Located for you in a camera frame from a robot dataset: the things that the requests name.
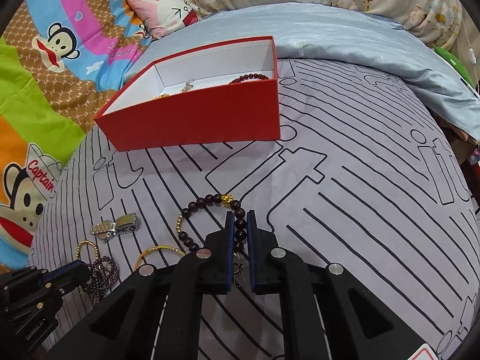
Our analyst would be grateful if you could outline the thin gold bangle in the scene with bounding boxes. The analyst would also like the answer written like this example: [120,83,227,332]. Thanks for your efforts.
[133,244,186,272]

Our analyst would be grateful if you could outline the dark wood bead bracelet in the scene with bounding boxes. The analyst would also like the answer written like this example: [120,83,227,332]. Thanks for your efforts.
[175,193,248,254]

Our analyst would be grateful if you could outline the dark red bead bracelet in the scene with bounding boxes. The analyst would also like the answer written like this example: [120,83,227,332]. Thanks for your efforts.
[228,73,270,86]

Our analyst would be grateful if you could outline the pink cat cushion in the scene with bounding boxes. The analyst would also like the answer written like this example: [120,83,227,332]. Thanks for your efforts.
[126,0,202,40]

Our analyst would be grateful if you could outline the red jewelry box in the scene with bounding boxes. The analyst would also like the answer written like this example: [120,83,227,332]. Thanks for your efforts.
[94,36,281,151]

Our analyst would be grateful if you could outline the gold bead chain bracelet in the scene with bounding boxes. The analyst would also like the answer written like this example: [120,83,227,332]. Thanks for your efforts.
[75,240,99,267]

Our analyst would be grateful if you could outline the dark purple bead bracelet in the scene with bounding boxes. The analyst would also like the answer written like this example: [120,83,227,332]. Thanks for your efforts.
[81,255,121,307]

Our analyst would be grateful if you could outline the silver metal watch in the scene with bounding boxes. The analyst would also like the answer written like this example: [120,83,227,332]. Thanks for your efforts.
[90,213,138,242]

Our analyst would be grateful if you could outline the green plastic object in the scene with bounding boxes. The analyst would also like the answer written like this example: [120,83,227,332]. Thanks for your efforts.
[433,46,475,88]

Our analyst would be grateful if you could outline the white cable with switch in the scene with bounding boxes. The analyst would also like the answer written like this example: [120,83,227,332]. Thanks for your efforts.
[459,6,479,95]

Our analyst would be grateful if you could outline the light blue pillow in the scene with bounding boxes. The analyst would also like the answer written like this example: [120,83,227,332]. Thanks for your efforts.
[124,2,479,142]

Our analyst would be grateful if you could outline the cartoon monkey bedsheet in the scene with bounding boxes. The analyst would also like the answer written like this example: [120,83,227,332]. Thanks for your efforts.
[1,0,150,270]

